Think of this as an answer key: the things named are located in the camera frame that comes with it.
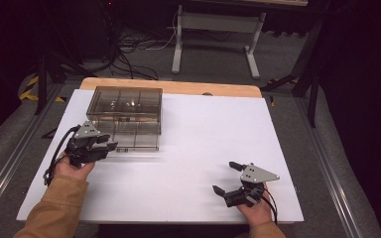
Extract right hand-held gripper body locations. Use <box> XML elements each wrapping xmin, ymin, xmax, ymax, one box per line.
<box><xmin>222</xmin><ymin>163</ymin><xmax>281</xmax><ymax>209</ymax></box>

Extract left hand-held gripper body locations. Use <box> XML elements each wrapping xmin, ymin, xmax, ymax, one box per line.
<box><xmin>63</xmin><ymin>120</ymin><xmax>114</xmax><ymax>169</ymax></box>

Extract smoky clear drawer box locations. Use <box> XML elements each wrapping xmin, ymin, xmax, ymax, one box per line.
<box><xmin>85</xmin><ymin>85</ymin><xmax>164</xmax><ymax>136</ymax></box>

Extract person's left hand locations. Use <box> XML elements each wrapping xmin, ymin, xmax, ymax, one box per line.
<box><xmin>54</xmin><ymin>153</ymin><xmax>96</xmax><ymax>181</ymax></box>

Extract person's right hand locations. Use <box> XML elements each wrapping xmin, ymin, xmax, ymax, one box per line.
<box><xmin>237</xmin><ymin>183</ymin><xmax>275</xmax><ymax>229</ymax></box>

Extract white table cover sheet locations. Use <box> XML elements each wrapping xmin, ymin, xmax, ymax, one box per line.
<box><xmin>16</xmin><ymin>88</ymin><xmax>305</xmax><ymax>224</ymax></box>

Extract yellow black floor tape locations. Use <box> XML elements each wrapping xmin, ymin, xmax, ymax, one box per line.
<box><xmin>19</xmin><ymin>74</ymin><xmax>67</xmax><ymax>103</ymax></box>

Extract black metal stand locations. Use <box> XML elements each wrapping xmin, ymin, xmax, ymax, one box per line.
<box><xmin>34</xmin><ymin>0</ymin><xmax>90</xmax><ymax>117</ymax></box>
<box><xmin>260</xmin><ymin>13</ymin><xmax>325</xmax><ymax>129</ymax></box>

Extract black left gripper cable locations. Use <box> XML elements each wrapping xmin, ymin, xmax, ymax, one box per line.
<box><xmin>43</xmin><ymin>124</ymin><xmax>81</xmax><ymax>186</ymax></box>

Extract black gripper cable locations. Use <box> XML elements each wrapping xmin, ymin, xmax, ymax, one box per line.
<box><xmin>260</xmin><ymin>186</ymin><xmax>279</xmax><ymax>226</ymax></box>
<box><xmin>43</xmin><ymin>124</ymin><xmax>81</xmax><ymax>186</ymax></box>

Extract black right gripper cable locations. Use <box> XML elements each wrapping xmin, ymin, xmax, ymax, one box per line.
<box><xmin>260</xmin><ymin>186</ymin><xmax>279</xmax><ymax>226</ymax></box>

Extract black floor cables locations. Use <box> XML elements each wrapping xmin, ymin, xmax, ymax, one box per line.
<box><xmin>107</xmin><ymin>13</ymin><xmax>161</xmax><ymax>81</ymax></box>

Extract white floor cable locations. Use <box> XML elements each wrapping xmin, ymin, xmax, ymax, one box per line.
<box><xmin>144</xmin><ymin>9</ymin><xmax>181</xmax><ymax>52</ymax></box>

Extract white metal table frame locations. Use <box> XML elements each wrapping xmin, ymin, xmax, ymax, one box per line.
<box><xmin>171</xmin><ymin>4</ymin><xmax>268</xmax><ymax>80</ymax></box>

